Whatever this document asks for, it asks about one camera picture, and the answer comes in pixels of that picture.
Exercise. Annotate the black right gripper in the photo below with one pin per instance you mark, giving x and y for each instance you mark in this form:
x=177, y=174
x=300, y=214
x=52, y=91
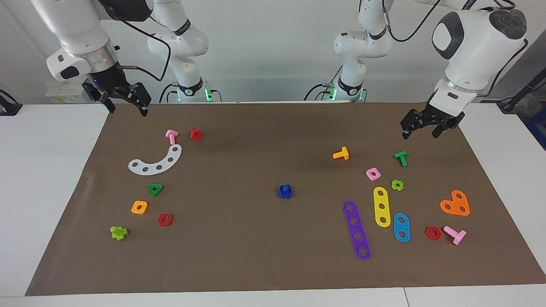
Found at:
x=108, y=83

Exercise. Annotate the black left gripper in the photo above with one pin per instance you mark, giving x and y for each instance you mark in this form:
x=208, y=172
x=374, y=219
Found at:
x=437, y=114

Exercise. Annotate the blue square plastic nut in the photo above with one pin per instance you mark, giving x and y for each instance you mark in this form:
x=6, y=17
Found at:
x=281, y=196

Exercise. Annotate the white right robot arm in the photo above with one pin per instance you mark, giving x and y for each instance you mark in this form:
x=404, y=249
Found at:
x=81, y=30

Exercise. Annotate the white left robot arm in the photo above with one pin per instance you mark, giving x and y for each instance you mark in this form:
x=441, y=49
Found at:
x=473, y=47

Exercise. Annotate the green plastic screw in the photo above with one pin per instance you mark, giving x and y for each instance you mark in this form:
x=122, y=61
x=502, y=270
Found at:
x=401, y=157

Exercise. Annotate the white boxes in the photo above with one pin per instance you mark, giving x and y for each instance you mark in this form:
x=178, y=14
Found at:
x=66, y=93

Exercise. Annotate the small pink plastic screw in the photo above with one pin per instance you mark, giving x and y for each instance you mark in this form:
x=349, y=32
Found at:
x=171, y=136

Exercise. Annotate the lime cross plastic nut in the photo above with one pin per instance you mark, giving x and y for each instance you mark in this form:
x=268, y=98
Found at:
x=394, y=186

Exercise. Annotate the pink square plastic nut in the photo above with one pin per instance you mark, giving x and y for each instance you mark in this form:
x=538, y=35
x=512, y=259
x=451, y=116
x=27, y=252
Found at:
x=368, y=175

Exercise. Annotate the white curved five-hole plate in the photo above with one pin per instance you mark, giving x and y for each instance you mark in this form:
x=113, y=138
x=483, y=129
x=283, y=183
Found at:
x=152, y=169

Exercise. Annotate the red plastic screw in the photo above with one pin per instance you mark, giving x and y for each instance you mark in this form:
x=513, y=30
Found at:
x=196, y=134

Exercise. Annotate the orange heart-shaped plate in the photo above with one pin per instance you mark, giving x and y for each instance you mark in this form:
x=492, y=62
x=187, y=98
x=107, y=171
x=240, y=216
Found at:
x=457, y=207

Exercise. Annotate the yellow three-hole strip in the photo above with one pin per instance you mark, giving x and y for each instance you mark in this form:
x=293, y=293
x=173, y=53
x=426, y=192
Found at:
x=381, y=199

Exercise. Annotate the orange plastic screw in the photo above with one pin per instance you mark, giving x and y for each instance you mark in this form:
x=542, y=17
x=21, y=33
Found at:
x=342, y=154

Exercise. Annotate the black stand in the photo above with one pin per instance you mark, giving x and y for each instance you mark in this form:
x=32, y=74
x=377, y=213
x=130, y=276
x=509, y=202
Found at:
x=522, y=91

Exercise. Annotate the green triangle plastic nut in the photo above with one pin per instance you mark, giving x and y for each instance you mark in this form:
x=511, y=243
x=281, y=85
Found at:
x=159, y=188

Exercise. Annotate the blue crate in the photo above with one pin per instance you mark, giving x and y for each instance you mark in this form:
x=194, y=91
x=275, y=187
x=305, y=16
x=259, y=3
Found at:
x=538, y=128

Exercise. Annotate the blue two-hole strip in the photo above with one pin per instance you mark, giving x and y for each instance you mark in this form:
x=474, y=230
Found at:
x=401, y=227

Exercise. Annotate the black clamp device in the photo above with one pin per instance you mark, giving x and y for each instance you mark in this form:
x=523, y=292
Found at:
x=8, y=108

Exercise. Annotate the red hexagon plastic nut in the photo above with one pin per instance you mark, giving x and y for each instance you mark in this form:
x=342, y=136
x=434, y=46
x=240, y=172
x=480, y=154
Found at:
x=160, y=221
x=428, y=233

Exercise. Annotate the orange square plastic nut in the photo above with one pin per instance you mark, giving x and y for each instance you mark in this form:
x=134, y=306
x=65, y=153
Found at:
x=133, y=208

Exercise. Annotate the large pink plastic screw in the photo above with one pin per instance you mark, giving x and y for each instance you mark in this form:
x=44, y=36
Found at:
x=456, y=235

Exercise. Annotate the purple four-hole strip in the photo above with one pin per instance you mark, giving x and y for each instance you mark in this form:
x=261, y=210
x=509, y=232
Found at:
x=355, y=228

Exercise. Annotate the lime cross-head plastic screw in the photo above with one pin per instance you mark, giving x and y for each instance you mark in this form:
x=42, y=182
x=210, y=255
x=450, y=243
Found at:
x=118, y=233

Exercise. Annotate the brown table mat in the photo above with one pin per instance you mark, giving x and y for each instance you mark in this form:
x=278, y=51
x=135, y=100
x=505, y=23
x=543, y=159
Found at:
x=256, y=238

